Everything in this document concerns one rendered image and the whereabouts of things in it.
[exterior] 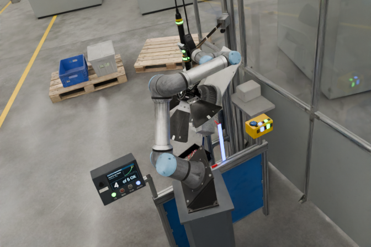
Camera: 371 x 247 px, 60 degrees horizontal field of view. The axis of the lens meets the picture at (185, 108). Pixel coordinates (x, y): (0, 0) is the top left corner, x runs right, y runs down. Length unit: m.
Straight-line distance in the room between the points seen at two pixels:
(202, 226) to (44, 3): 8.39
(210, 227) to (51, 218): 2.04
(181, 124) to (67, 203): 1.72
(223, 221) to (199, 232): 0.15
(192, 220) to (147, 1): 6.42
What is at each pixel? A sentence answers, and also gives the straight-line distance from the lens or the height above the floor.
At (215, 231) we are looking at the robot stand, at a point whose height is 0.81.
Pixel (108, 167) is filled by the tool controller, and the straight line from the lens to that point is 1.90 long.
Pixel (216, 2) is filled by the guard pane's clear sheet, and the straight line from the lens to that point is 3.12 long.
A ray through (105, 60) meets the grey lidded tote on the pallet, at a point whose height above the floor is 0.39.
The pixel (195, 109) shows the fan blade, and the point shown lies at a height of 1.18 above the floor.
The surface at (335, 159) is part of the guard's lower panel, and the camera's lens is 2.52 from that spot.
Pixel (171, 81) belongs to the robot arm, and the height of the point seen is 1.67.
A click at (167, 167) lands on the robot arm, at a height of 1.33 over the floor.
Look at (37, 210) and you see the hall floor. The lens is 3.77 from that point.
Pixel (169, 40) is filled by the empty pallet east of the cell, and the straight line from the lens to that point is 5.94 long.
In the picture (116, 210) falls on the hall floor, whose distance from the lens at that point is 3.34.
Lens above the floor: 2.50
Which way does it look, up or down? 36 degrees down
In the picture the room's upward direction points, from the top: 12 degrees counter-clockwise
